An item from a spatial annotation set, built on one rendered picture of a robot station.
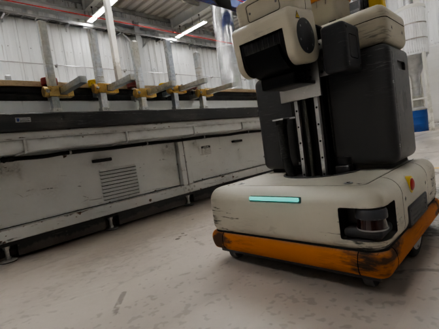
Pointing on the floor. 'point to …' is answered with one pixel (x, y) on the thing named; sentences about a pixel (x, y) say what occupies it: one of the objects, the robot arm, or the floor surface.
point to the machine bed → (114, 172)
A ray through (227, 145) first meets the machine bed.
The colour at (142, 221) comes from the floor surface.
